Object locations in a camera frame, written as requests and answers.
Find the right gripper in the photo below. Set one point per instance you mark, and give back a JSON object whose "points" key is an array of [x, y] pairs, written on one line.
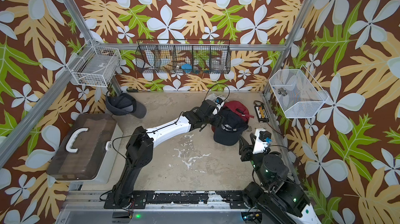
{"points": [[254, 149]]}

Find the brown lidded storage box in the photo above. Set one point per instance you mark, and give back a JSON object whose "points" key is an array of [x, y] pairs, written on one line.
{"points": [[89, 150]]}

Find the white wire basket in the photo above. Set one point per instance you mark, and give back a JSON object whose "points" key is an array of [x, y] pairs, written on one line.
{"points": [[95, 64]]}

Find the white mesh basket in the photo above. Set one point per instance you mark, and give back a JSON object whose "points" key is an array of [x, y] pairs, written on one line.
{"points": [[305, 95]]}

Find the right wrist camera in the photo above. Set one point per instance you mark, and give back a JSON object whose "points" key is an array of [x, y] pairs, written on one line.
{"points": [[264, 141]]}

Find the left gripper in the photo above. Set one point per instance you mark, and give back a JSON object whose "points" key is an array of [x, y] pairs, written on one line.
{"points": [[218, 122]]}

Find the maroon baseball cap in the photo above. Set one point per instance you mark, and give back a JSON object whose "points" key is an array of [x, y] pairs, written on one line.
{"points": [[239, 109]]}

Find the small dark object in basket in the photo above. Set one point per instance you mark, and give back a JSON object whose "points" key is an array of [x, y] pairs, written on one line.
{"points": [[282, 92]]}

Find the grey baseball cap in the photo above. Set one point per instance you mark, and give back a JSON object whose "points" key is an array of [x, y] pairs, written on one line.
{"points": [[125, 104]]}

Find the black baseball cap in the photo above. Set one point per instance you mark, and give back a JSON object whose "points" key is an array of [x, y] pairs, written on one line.
{"points": [[231, 128]]}

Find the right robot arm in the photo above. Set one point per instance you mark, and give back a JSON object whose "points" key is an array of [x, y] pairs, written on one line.
{"points": [[272, 197]]}

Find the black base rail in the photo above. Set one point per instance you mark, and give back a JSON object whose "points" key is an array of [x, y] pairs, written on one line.
{"points": [[143, 199]]}

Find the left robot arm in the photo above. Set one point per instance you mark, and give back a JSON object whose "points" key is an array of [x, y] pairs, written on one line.
{"points": [[142, 142]]}

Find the black orange device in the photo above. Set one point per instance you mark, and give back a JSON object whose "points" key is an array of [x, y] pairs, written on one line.
{"points": [[261, 113]]}

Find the black wire basket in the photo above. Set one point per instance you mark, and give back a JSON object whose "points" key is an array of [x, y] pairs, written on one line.
{"points": [[204, 55]]}

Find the blue object in basket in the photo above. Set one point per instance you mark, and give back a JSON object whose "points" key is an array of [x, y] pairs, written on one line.
{"points": [[187, 68]]}

